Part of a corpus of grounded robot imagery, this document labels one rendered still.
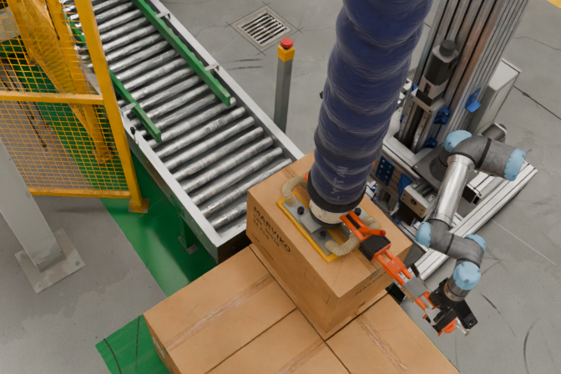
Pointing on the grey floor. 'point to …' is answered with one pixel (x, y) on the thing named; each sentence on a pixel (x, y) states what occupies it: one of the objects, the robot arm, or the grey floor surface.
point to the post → (283, 86)
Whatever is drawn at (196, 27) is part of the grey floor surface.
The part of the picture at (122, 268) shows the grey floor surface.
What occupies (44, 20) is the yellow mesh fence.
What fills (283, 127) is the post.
